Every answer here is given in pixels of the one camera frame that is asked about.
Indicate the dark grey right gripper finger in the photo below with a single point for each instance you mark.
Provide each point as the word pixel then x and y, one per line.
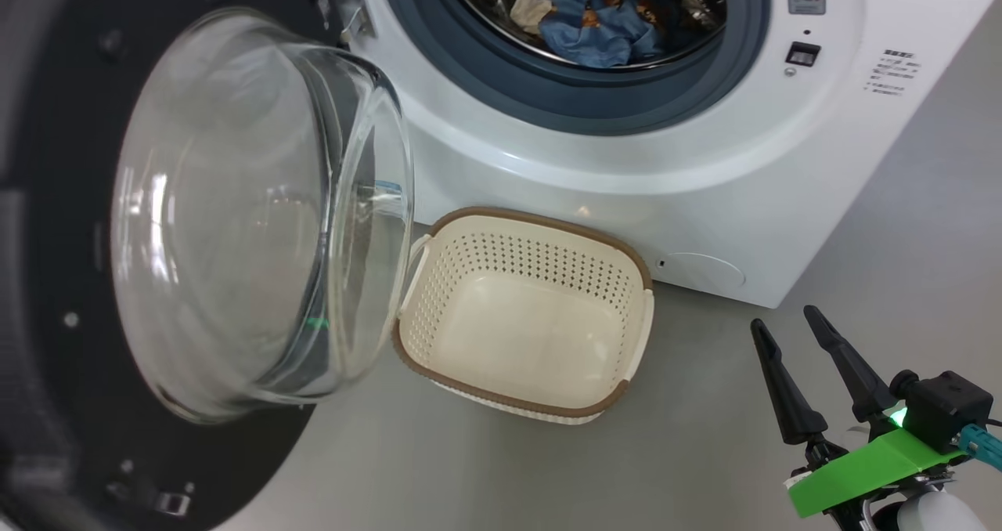
pixel 857 374
pixel 791 398

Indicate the right gripper body with green band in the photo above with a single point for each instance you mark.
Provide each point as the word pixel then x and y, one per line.
pixel 869 476

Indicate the blue denim garment with patches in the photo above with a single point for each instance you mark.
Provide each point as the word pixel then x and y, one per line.
pixel 595 26

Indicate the black washing machine door with glass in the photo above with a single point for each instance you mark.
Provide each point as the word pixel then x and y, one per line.
pixel 235 225

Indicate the white front-load washing machine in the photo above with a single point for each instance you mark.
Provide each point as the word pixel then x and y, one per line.
pixel 704 171

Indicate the cream perforated laundry basket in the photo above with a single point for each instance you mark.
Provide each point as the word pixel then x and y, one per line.
pixel 532 335

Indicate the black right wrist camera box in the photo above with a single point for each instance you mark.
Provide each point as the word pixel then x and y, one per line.
pixel 947 406

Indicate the teal right camera connector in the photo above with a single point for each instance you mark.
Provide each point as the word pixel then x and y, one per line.
pixel 982 445

